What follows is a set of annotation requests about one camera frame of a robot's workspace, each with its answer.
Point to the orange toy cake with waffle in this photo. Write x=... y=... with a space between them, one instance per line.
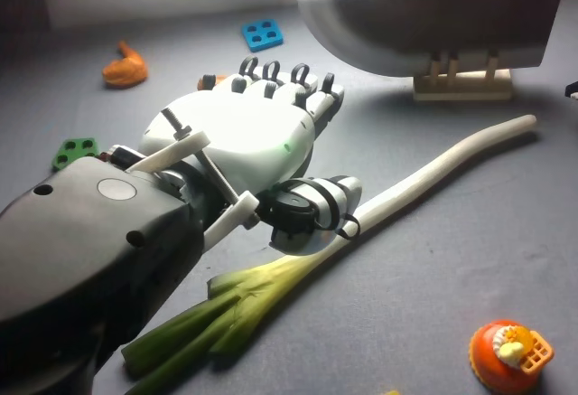
x=487 y=359

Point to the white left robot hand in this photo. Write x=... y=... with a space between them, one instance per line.
x=253 y=137

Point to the wooden peg board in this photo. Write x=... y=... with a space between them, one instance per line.
x=460 y=90

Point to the green pentagon wooden block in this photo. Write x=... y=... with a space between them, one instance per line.
x=74 y=153

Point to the long green white leek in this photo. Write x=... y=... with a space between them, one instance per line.
x=406 y=191

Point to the brown toy chicken wing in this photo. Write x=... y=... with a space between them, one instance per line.
x=220 y=81

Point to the orange toy chicken drumstick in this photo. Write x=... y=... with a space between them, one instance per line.
x=124 y=72

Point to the blue square four-hole block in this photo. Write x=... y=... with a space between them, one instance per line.
x=262 y=41

